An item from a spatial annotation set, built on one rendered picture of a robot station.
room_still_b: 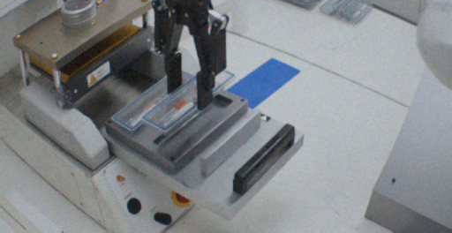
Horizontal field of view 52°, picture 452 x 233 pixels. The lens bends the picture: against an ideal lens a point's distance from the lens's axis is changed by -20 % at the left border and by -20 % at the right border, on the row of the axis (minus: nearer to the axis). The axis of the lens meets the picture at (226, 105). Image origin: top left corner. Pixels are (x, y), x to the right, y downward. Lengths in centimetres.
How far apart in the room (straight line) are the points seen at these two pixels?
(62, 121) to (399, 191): 67
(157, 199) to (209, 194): 23
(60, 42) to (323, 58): 84
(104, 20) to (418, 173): 69
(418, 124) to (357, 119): 34
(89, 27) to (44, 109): 18
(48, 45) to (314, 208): 64
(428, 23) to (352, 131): 96
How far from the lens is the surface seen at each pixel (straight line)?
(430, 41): 39
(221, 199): 85
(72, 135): 96
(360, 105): 142
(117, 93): 114
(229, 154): 92
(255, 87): 144
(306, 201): 115
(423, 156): 106
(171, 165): 88
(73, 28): 104
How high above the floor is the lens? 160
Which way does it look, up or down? 38 degrees down
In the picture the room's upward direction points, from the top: straight up
